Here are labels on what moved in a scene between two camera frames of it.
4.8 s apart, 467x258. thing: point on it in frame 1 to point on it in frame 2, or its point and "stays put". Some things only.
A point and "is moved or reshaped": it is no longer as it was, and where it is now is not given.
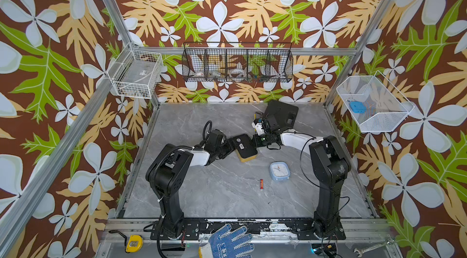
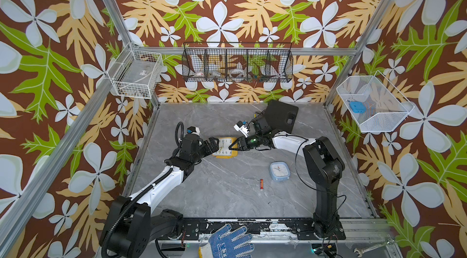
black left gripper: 230,145 to 209,150
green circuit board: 326,249 stays put
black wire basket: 237,61 stays put
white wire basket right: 375,104 stays put
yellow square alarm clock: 244,148 is moved or reshaped
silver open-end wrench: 362,251 stays put
